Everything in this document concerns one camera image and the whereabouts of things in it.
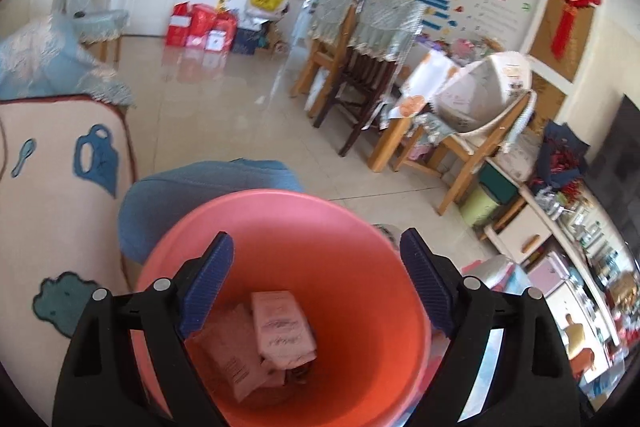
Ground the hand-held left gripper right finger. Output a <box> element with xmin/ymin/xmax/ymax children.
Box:
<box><xmin>399</xmin><ymin>227</ymin><xmax>583</xmax><ymax>427</ymax></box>

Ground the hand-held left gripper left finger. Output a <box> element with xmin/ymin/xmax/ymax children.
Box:
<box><xmin>52</xmin><ymin>231</ymin><xmax>236</xmax><ymax>427</ymax></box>

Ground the long white barcode wrapper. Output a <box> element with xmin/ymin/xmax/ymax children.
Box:
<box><xmin>192</xmin><ymin>304</ymin><xmax>273</xmax><ymax>404</ymax></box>

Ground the pink plastic bin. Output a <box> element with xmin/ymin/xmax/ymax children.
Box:
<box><xmin>131</xmin><ymin>189</ymin><xmax>433</xmax><ymax>427</ymax></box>

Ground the white plastic wrapper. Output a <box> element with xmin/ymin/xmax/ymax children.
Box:
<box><xmin>251</xmin><ymin>290</ymin><xmax>319</xmax><ymax>369</ymax></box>

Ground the pale green bucket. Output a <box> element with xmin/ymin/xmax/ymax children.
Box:
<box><xmin>459</xmin><ymin>184</ymin><xmax>501</xmax><ymax>228</ymax></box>

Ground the person's leg in jeans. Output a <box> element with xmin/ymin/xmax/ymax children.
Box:
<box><xmin>117</xmin><ymin>159</ymin><xmax>307</xmax><ymax>265</ymax></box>

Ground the cream TV cabinet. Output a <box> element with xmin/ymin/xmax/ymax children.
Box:
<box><xmin>482</xmin><ymin>157</ymin><xmax>640</xmax><ymax>408</ymax></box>

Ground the dark green storage box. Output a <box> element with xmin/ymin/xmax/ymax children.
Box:
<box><xmin>479</xmin><ymin>161</ymin><xmax>520</xmax><ymax>204</ymax></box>

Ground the navy wrapped red bouquet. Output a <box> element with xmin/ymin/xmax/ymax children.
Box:
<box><xmin>542</xmin><ymin>122</ymin><xmax>592</xmax><ymax>188</ymax></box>

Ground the white printed chair cloth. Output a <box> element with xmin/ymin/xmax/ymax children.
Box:
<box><xmin>434</xmin><ymin>52</ymin><xmax>534</xmax><ymax>134</ymax></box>

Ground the white orange-print cloth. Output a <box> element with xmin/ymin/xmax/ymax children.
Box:
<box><xmin>390</xmin><ymin>52</ymin><xmax>461</xmax><ymax>122</ymax></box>

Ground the dark wooden dining chair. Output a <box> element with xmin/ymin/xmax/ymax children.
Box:
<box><xmin>312</xmin><ymin>0</ymin><xmax>426</xmax><ymax>158</ymax></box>

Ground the black television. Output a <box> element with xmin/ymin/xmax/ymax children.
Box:
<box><xmin>585</xmin><ymin>94</ymin><xmax>640</xmax><ymax>253</ymax></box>

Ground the dark blue box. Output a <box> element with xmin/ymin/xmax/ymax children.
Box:
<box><xmin>232</xmin><ymin>27</ymin><xmax>261</xmax><ymax>56</ymax></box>

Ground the red gift box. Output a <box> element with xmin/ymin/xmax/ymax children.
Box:
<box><xmin>166</xmin><ymin>3</ymin><xmax>194</xmax><ymax>46</ymax></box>
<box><xmin>186</xmin><ymin>4</ymin><xmax>219</xmax><ymax>48</ymax></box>
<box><xmin>207</xmin><ymin>12</ymin><xmax>239</xmax><ymax>52</ymax></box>

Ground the light wooden dining chair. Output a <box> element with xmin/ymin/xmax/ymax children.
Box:
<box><xmin>292</xmin><ymin>0</ymin><xmax>358</xmax><ymax>118</ymax></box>

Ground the brown cork board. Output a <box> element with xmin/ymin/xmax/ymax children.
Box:
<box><xmin>522</xmin><ymin>0</ymin><xmax>596</xmax><ymax>132</ymax></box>

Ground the blue lace sofa throw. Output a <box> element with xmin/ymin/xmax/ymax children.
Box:
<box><xmin>0</xmin><ymin>14</ymin><xmax>137</xmax><ymax>108</ymax></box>

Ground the lace covered chair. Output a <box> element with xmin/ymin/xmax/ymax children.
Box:
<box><xmin>65</xmin><ymin>0</ymin><xmax>129</xmax><ymax>60</ymax></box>

